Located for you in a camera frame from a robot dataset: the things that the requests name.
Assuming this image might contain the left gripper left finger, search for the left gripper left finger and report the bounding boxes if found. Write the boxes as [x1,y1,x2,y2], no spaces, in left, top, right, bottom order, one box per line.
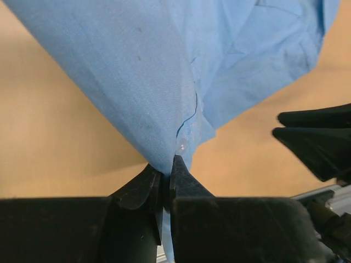
[1,166,162,262]

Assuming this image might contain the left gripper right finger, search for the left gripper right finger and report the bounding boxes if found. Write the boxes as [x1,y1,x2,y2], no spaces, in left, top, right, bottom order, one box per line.
[169,156,327,262]

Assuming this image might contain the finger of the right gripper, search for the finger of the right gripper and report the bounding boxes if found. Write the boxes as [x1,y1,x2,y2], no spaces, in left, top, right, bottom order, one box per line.
[278,104,350,129]
[272,127,350,182]

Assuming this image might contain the light blue long sleeve shirt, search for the light blue long sleeve shirt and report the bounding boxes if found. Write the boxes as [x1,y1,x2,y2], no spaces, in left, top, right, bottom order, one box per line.
[2,0,341,263]

